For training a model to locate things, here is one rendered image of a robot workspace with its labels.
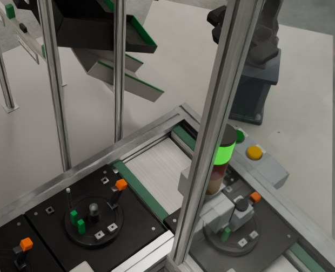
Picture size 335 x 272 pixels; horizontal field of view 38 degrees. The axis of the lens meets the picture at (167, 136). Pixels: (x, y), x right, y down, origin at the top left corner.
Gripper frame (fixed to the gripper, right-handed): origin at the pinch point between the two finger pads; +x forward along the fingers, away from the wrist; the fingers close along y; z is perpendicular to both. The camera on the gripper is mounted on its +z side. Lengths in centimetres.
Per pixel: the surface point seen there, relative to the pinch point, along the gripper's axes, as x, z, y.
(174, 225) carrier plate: 28.3, 30.2, 17.2
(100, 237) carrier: 25, 47, 11
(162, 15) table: 39, -26, -56
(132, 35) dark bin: 4.6, 14.7, -22.2
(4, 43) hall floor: 124, -4, -167
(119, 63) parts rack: 2.6, 24.3, -14.1
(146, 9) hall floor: 124, -94, -147
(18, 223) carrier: 28, 60, -5
